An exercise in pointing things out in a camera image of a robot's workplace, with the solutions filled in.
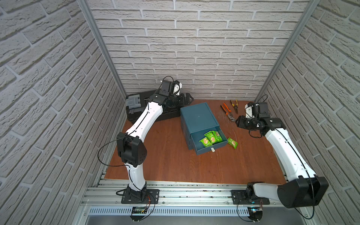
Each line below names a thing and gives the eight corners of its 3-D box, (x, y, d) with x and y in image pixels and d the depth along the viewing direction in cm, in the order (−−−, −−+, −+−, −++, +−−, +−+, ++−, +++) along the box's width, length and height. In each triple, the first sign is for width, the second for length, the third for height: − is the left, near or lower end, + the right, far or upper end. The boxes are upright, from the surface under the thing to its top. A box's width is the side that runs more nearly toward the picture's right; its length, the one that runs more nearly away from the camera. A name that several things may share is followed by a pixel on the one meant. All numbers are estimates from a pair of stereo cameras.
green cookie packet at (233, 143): (235, 149, 94) (236, 147, 92) (225, 141, 98) (226, 139, 95) (238, 146, 96) (239, 144, 93) (228, 138, 99) (229, 136, 97)
